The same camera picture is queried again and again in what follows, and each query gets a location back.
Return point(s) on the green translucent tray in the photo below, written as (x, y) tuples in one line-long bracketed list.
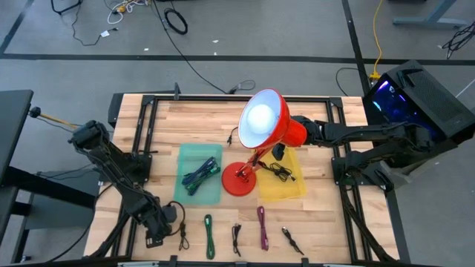
[(196, 198)]

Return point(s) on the yellow translucent tray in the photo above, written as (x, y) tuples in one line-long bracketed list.
[(282, 191)]

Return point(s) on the black knob with wooden rod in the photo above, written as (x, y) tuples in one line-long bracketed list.
[(35, 112)]

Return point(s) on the grey desk leg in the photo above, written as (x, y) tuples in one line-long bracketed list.
[(430, 20)]

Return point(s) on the black computer with blue light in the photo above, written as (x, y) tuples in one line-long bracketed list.
[(419, 104)]

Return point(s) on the black desk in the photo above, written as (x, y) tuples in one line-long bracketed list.
[(15, 122)]

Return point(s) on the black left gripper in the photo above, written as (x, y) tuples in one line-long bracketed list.
[(157, 224)]

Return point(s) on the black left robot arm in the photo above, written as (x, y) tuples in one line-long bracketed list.
[(111, 163)]

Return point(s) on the black floor stand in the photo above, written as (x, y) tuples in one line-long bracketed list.
[(55, 9)]

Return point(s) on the red desk lamp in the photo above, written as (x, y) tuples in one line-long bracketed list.
[(263, 115)]

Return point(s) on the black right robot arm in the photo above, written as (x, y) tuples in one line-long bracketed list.
[(363, 130)]

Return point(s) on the black table clamp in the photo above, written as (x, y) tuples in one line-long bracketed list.
[(177, 91)]

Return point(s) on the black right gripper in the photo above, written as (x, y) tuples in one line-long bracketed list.
[(315, 133)]

